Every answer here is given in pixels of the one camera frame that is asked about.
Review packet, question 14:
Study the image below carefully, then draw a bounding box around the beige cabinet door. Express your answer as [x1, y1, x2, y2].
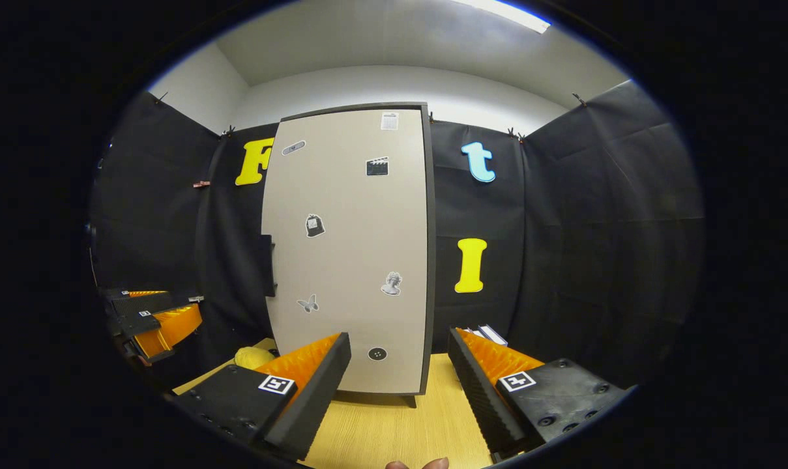
[261, 107, 428, 395]

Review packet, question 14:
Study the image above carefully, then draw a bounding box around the dark grey cabinet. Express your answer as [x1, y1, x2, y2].
[258, 102, 437, 409]

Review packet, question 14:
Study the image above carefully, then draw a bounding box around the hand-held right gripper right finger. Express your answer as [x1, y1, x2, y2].
[447, 328, 632, 463]

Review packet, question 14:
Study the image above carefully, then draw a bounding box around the black door handle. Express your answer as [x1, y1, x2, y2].
[258, 234, 277, 298]

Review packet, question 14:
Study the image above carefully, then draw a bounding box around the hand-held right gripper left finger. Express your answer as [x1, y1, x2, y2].
[172, 332, 353, 462]

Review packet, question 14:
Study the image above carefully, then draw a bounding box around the ceiling light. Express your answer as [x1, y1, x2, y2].
[449, 0, 552, 35]

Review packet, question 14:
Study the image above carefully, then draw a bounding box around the black backdrop cloth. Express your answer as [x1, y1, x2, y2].
[89, 79, 706, 391]

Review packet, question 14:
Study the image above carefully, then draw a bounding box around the yellow soft toy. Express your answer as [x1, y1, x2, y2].
[235, 347, 277, 371]

